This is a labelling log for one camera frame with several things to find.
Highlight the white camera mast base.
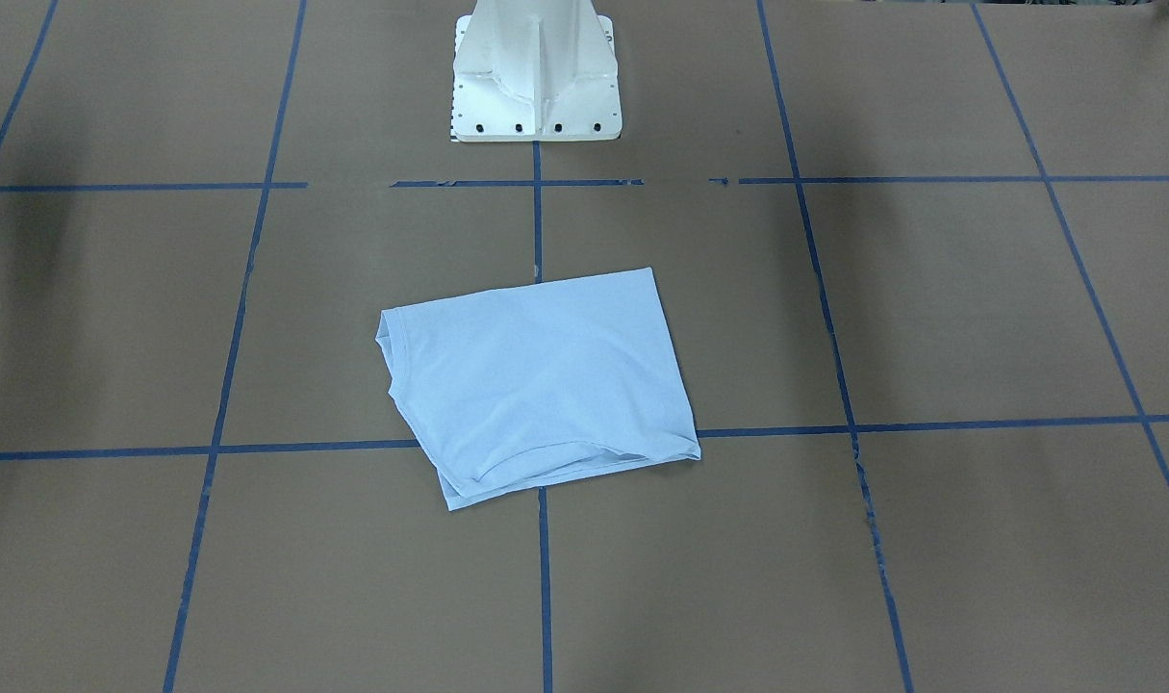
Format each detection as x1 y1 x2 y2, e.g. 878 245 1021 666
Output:
449 1 623 143

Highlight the light blue t-shirt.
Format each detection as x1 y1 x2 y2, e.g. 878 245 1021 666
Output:
374 268 703 510

